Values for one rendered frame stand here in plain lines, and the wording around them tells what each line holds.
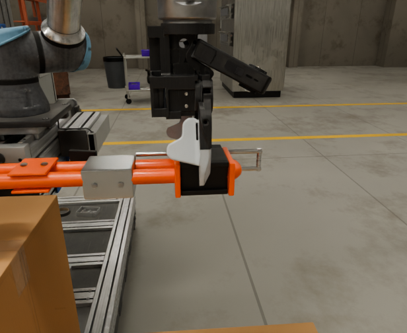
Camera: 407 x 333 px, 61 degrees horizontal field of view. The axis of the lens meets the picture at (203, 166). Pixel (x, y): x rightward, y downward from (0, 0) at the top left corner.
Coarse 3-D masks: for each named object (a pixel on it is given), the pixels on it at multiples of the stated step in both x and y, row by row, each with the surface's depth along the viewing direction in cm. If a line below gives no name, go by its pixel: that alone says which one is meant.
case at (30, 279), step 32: (0, 224) 61; (32, 224) 61; (0, 256) 52; (32, 256) 59; (64, 256) 75; (0, 288) 48; (32, 288) 59; (64, 288) 75; (0, 320) 48; (32, 320) 58; (64, 320) 74
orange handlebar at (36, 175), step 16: (32, 160) 51; (48, 160) 51; (144, 160) 52; (160, 160) 52; (0, 176) 46; (16, 176) 46; (32, 176) 47; (48, 176) 47; (64, 176) 47; (80, 176) 47; (144, 176) 48; (160, 176) 48; (16, 192) 47; (32, 192) 47
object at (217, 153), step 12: (216, 156) 50; (228, 156) 50; (180, 168) 48; (192, 168) 48; (216, 168) 49; (228, 168) 49; (180, 180) 49; (192, 180) 49; (216, 180) 49; (228, 180) 49; (180, 192) 48; (192, 192) 49; (204, 192) 49; (216, 192) 49; (228, 192) 49
